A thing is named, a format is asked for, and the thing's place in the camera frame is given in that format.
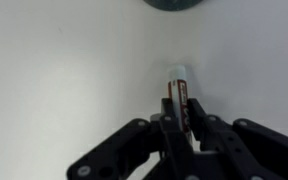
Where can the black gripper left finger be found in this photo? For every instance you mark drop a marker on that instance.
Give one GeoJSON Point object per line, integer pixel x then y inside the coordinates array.
{"type": "Point", "coordinates": [118, 156]}

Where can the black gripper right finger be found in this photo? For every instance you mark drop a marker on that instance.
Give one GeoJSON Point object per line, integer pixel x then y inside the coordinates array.
{"type": "Point", "coordinates": [251, 149]}

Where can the dark blue mug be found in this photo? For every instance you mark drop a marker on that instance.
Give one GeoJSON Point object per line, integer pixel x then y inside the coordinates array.
{"type": "Point", "coordinates": [172, 5]}

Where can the red and white marker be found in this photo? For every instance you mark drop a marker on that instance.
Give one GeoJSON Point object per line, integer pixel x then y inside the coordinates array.
{"type": "Point", "coordinates": [177, 92]}

